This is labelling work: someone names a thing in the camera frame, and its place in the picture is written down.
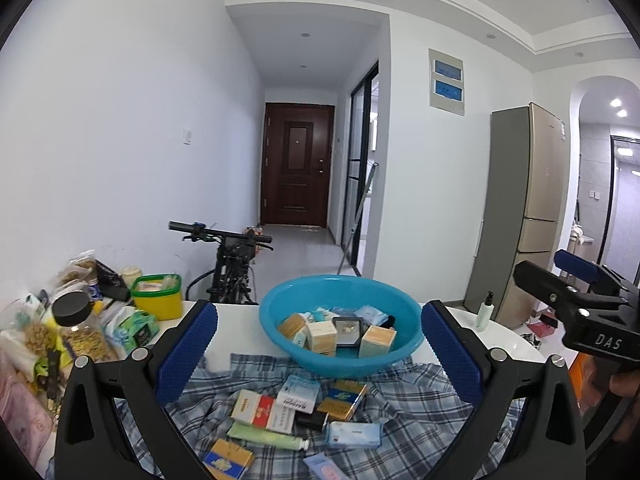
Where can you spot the person's right hand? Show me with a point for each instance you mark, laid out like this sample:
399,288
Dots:
625,387

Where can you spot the pink blue packet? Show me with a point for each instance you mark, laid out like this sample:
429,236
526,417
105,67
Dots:
325,467

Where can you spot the black framed glass door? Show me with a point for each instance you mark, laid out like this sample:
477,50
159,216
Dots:
352,170

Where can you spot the cream jar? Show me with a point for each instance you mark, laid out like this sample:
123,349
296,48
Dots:
131,276

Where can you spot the clear snack bag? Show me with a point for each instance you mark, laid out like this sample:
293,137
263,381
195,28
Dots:
25,335

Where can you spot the white teal box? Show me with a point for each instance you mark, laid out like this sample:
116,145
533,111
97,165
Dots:
300,339

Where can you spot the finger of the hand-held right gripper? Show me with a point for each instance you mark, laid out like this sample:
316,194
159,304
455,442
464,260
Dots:
540,280
575,265

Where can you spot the black fuzzy toy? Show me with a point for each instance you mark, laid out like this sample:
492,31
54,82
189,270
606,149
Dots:
391,322

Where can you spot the wall electrical panel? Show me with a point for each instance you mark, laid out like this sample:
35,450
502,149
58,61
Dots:
446,80

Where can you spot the cream cardboard box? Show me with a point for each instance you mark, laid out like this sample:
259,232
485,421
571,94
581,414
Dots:
321,337

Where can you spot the white printed box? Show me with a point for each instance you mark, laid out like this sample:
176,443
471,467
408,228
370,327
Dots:
282,416

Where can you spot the gold yellow box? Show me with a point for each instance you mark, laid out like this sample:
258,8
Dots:
227,459

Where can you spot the white blue packet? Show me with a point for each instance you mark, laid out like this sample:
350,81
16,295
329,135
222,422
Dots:
352,435

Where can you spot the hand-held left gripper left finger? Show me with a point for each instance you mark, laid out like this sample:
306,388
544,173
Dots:
187,350

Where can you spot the metal mop pole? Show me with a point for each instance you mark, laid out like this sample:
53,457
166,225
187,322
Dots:
361,210

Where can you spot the brown snack bag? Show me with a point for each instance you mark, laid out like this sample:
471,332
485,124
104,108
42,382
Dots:
75,272

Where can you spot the yellow plastic container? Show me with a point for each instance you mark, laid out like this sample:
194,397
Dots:
157,302

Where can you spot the pale green tube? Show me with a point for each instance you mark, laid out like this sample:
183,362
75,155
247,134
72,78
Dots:
265,436

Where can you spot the orange plastic object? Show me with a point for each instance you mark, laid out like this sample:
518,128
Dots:
586,380

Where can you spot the black bicycle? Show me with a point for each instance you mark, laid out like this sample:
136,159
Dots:
235,260

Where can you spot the pink cloth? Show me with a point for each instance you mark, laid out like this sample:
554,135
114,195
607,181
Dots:
22,410

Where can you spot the red white box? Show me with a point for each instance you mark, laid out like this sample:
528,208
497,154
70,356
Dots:
252,406

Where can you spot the blue tissue packet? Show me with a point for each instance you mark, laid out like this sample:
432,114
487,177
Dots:
371,315

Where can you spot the black pouch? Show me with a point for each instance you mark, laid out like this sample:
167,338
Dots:
112,282

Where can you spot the black lidded cereal jar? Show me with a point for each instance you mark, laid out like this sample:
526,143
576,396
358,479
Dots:
75,307

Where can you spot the white blue medicine box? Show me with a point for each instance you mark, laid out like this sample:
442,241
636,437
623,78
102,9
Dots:
297,392

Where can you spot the grey gold refrigerator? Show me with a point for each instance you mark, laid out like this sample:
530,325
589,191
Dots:
520,185

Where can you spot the blue plaid shirt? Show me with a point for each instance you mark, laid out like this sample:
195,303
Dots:
400,410

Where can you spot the blue plastic basin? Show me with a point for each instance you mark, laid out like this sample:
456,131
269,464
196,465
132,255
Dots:
345,365

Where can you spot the dark brown door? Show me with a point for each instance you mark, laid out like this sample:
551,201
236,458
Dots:
297,160

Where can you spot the green lotion bottle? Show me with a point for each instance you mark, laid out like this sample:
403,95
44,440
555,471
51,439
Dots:
484,315

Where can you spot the gold blue box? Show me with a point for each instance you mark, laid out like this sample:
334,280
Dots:
342,400

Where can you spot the large orange faced box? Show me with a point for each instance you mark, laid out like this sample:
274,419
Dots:
377,342

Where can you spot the small black case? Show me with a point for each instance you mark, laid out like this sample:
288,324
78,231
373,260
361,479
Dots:
311,420

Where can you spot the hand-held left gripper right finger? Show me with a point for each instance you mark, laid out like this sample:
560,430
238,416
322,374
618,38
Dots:
450,350

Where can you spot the green tissue packet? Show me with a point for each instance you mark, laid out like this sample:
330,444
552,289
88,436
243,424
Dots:
132,330

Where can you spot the black framed display case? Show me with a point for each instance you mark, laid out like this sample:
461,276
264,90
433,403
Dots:
347,332

